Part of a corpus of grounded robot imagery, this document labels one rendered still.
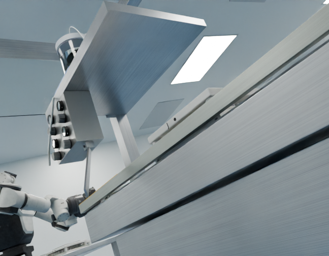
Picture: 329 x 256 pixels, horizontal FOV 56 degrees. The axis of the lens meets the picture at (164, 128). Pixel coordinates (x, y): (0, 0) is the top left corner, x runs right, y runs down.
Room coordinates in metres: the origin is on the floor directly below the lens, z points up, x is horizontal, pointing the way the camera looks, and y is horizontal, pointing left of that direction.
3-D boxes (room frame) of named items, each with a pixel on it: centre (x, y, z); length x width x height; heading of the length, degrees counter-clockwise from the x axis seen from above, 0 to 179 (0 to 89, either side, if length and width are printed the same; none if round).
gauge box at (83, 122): (1.09, 0.32, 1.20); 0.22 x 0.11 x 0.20; 41
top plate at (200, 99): (0.76, -0.12, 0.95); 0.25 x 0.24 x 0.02; 132
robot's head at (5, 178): (1.70, 0.97, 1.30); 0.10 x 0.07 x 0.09; 5
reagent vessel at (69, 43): (1.13, 0.24, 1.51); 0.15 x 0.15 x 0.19
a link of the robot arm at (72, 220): (1.80, 0.68, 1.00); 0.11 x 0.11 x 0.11; 87
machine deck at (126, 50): (1.03, 0.09, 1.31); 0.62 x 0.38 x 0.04; 41
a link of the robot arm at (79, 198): (1.62, 0.53, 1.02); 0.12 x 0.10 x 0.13; 127
